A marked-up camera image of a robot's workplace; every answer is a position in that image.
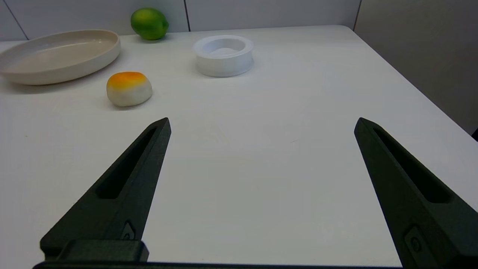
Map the beige round plate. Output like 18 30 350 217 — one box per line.
0 30 121 86

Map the green lime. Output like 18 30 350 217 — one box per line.
130 7 169 41

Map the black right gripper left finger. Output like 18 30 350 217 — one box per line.
40 117 172 262

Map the orange topped white bun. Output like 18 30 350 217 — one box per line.
106 71 153 107

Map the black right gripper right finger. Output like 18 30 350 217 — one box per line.
354 117 478 269

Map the white round plastic container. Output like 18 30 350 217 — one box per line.
193 35 254 78

